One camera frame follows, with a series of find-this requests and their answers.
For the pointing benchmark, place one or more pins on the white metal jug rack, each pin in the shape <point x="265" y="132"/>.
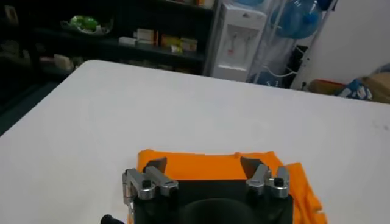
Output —
<point x="307" y="61"/>

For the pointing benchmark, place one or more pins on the open brown cardboard box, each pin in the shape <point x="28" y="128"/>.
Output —
<point x="324" y="87"/>

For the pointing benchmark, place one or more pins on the orange t-shirt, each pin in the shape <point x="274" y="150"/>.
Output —
<point x="204" y="167"/>

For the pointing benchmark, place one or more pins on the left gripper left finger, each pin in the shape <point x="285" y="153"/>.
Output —
<point x="143" y="188"/>

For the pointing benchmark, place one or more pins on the dark blue hanging cloth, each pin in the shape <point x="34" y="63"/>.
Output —
<point x="324" y="4"/>

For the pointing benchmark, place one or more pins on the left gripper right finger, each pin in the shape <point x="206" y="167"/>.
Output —
<point x="259" y="179"/>

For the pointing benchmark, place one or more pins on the white and red medicine box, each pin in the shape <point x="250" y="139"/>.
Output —
<point x="146" y="34"/>

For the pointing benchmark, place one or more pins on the green and white helmet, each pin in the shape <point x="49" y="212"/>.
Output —
<point x="83" y="23"/>

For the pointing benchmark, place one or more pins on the upright blue water jug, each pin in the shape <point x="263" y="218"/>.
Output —
<point x="248" y="2"/>

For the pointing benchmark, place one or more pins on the small flat white box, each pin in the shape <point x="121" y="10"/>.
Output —
<point x="127" y="41"/>

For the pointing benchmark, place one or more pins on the white water dispenser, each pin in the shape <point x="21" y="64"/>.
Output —
<point x="237" y="45"/>

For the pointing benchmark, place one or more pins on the black shelving unit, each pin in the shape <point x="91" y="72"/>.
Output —
<point x="45" y="54"/>

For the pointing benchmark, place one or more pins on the large brown cardboard box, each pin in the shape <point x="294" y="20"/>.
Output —
<point x="379" y="88"/>

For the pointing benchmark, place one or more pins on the blue shopping bag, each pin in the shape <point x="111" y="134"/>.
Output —
<point x="355" y="90"/>

